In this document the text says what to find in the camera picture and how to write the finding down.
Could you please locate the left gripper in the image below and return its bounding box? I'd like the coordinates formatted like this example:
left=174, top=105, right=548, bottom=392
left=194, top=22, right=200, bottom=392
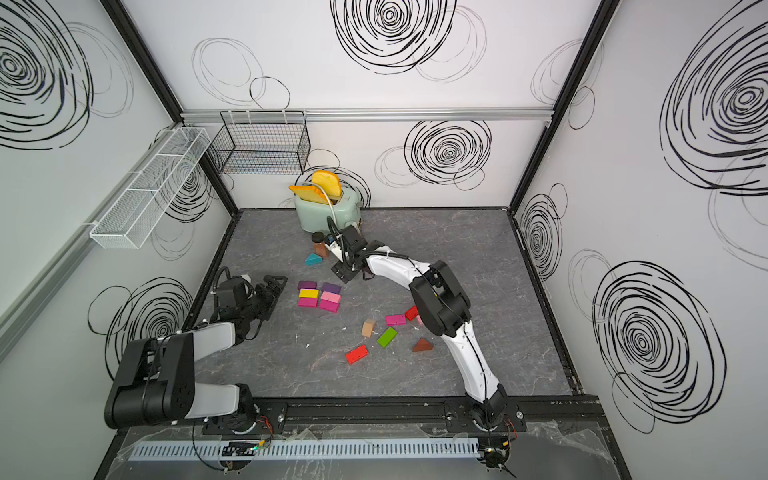
left=240, top=274, right=285, bottom=324

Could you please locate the purple block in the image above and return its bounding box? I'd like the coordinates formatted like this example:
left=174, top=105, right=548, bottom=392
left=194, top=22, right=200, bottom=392
left=297, top=280, right=317, bottom=290
left=320, top=282, right=342, bottom=295

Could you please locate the light pink block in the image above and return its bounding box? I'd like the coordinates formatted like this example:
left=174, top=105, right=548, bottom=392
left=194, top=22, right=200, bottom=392
left=320, top=291, right=341, bottom=304

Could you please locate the yellow block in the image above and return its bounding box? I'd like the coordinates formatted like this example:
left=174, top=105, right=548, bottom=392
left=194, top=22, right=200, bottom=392
left=299, top=289, right=320, bottom=299

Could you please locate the magenta block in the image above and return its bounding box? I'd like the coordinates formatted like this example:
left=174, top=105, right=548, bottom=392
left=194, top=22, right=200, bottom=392
left=298, top=297, right=318, bottom=308
left=318, top=299, right=340, bottom=313
left=386, top=315, right=409, bottom=327

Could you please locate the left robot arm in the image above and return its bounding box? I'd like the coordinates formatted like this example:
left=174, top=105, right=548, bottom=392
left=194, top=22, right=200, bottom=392
left=104, top=268, right=288, bottom=435

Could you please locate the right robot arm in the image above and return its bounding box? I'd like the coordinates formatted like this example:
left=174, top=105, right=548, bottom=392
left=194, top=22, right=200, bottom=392
left=326, top=218, right=508, bottom=431

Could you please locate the teal triangle block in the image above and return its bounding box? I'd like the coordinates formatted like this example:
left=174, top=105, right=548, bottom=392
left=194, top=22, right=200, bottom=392
left=305, top=253, right=323, bottom=266

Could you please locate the brown spice jar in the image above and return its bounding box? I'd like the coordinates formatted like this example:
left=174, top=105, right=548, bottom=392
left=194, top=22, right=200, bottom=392
left=311, top=231, right=329, bottom=259

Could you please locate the tan wooden block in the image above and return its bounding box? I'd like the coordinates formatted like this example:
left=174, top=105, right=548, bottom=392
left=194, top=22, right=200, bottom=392
left=361, top=319, right=376, bottom=338

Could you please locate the mint green toaster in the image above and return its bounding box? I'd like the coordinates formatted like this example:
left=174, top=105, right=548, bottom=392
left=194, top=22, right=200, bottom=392
left=294, top=187, right=362, bottom=234

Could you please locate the magenta block bottom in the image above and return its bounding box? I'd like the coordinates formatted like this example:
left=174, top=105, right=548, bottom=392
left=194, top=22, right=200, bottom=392
left=386, top=315, right=409, bottom=327

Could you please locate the red block upper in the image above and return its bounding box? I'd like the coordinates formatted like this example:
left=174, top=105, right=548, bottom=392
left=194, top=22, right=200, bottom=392
left=405, top=306, right=419, bottom=321

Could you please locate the red block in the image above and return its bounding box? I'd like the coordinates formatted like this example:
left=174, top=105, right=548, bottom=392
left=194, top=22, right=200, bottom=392
left=345, top=345, right=369, bottom=365
left=405, top=306, right=419, bottom=321

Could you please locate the green block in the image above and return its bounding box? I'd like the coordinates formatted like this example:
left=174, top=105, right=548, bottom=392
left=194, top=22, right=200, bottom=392
left=377, top=327, right=398, bottom=348

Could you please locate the red block lower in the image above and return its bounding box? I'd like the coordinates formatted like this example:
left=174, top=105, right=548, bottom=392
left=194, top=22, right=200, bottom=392
left=345, top=345, right=369, bottom=365

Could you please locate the yellow toast slice front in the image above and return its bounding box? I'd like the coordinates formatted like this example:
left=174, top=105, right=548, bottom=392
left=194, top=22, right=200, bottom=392
left=289, top=184, right=330, bottom=205

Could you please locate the yellow toast slice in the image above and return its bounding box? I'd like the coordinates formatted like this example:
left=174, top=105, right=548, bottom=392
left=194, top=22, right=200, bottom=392
left=311, top=170, right=343, bottom=201
left=289, top=184, right=330, bottom=205

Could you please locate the yellow toast slice back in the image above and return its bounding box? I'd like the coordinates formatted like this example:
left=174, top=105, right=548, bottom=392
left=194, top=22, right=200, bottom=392
left=311, top=170, right=343, bottom=201

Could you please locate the brown triangle block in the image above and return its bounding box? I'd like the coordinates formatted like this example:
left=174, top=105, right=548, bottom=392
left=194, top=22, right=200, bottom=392
left=412, top=338, right=434, bottom=352

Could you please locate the white toaster cable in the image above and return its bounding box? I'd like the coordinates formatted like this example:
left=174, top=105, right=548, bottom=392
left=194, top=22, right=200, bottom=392
left=314, top=182, right=340, bottom=233

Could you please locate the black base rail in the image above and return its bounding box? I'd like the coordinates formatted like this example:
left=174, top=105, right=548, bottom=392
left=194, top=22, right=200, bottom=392
left=196, top=395, right=604, bottom=436

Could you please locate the black wire basket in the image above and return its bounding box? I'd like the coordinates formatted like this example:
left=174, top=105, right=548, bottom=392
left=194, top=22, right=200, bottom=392
left=209, top=110, right=311, bottom=175

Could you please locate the white wire shelf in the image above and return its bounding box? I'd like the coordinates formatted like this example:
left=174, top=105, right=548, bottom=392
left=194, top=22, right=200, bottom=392
left=89, top=127, right=211, bottom=250

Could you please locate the grey slotted cable duct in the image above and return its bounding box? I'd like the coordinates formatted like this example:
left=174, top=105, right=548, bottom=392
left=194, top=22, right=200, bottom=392
left=128, top=438, right=480, bottom=463

